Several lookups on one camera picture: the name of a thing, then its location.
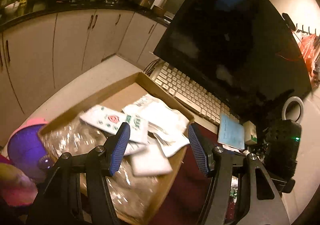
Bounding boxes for light blue notebook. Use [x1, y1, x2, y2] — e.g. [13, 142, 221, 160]
[217, 114, 245, 150]

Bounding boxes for white computer keyboard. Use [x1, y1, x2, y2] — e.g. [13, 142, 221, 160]
[144, 59, 239, 126]

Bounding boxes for white packets in box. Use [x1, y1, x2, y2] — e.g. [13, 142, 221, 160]
[80, 94, 189, 176]

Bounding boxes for white green small box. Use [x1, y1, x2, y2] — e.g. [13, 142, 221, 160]
[243, 121, 257, 145]

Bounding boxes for clear crinkled plastic bag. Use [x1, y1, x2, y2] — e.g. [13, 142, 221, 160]
[40, 116, 159, 223]

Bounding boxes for dark red table mat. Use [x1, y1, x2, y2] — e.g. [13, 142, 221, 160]
[150, 119, 241, 225]

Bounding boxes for brown cardboard box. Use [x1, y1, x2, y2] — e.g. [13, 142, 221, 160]
[36, 72, 193, 224]

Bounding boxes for purple pink plastic basket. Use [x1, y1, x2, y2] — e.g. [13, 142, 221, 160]
[7, 118, 54, 183]

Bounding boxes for black computer monitor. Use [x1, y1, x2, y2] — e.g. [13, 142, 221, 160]
[154, 0, 311, 121]

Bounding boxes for orange bag on hooks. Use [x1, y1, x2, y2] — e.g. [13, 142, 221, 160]
[293, 31, 319, 78]

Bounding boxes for black camera box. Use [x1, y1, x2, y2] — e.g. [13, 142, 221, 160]
[264, 120, 302, 180]

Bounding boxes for white ring light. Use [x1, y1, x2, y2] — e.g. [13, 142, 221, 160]
[281, 96, 304, 124]

